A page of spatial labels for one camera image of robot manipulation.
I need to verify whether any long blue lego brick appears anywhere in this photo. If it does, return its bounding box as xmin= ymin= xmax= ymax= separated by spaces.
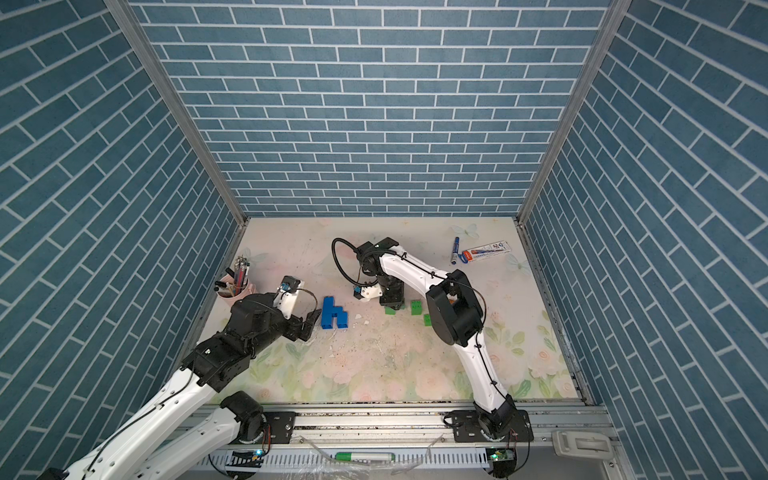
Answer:
xmin=321 ymin=306 xmax=346 ymax=321

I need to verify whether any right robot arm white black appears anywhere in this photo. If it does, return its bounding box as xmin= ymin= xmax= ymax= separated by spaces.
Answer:
xmin=350 ymin=237 xmax=533 ymax=442

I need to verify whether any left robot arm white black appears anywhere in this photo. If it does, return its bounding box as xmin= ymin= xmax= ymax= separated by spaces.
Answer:
xmin=40 ymin=292 xmax=321 ymax=479

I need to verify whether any pink pen bucket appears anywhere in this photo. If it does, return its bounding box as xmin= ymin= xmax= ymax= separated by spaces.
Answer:
xmin=214 ymin=276 xmax=257 ymax=307

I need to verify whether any blue marker pen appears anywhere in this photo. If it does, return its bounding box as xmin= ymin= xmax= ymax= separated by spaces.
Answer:
xmin=450 ymin=237 xmax=460 ymax=265

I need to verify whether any bundle of pens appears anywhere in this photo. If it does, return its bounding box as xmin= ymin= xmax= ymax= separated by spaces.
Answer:
xmin=225 ymin=256 xmax=250 ymax=290

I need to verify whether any white toothpaste tube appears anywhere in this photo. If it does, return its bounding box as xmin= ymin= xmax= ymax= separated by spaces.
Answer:
xmin=459 ymin=241 xmax=511 ymax=264

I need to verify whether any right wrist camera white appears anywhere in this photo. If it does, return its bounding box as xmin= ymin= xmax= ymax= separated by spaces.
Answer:
xmin=353 ymin=284 xmax=383 ymax=302

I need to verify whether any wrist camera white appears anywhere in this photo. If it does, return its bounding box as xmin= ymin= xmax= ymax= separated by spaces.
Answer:
xmin=353 ymin=284 xmax=383 ymax=302
xmin=273 ymin=276 xmax=303 ymax=319

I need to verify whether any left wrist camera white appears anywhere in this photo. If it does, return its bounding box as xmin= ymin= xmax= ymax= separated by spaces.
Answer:
xmin=273 ymin=276 xmax=303 ymax=319

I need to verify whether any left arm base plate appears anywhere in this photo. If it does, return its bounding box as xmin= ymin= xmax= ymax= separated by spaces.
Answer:
xmin=262 ymin=411 xmax=297 ymax=445

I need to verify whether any green marker on rail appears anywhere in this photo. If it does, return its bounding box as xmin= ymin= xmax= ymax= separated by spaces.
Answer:
xmin=334 ymin=452 xmax=396 ymax=463

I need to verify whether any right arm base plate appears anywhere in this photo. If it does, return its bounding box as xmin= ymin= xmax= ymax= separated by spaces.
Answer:
xmin=443 ymin=410 xmax=534 ymax=443

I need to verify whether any aluminium front rail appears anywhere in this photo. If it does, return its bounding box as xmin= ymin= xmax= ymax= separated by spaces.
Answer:
xmin=173 ymin=403 xmax=628 ymax=479

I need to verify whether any white plastic handle part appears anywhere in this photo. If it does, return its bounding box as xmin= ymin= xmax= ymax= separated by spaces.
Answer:
xmin=552 ymin=430 xmax=615 ymax=461

